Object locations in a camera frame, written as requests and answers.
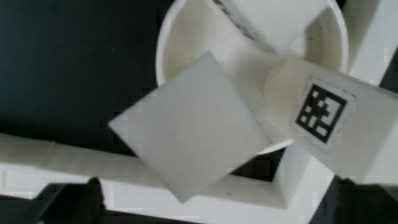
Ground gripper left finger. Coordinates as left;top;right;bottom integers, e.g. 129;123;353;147
0;177;108;224

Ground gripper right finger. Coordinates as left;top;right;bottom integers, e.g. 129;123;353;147
328;175;398;224

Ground white stool leg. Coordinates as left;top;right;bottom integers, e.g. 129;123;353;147
213;0;328;54
108;54;271;201
262;59;398;185

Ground white U-shaped fence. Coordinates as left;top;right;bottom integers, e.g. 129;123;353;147
0;0;398;224

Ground white round stool seat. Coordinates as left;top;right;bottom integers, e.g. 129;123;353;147
154;0;351;156

